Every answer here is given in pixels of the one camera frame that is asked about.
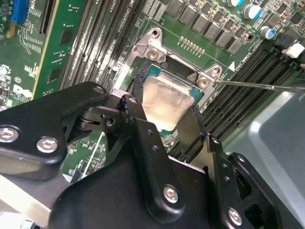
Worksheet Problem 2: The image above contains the silver cpu locking lever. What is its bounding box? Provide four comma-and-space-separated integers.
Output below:
213, 80, 305, 92

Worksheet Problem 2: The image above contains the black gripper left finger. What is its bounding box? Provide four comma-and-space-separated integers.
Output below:
0, 81, 188, 223

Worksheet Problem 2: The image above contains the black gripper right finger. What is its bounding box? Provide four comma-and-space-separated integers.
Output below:
177, 106, 289, 229

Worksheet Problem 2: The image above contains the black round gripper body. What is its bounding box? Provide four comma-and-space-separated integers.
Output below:
49, 106, 227, 229

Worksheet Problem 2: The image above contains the silver green cpu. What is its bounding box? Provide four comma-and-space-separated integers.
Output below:
140, 63, 205, 139

